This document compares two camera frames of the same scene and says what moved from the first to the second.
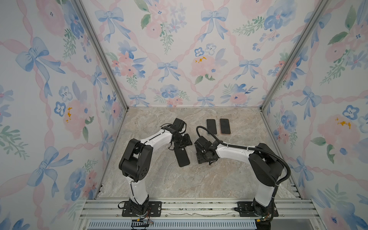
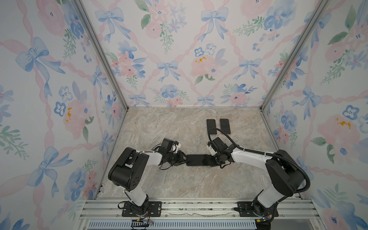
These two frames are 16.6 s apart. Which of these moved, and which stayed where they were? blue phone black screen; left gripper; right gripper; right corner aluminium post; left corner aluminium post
Moved: right gripper; left gripper
Stayed: blue phone black screen; right corner aluminium post; left corner aluminium post
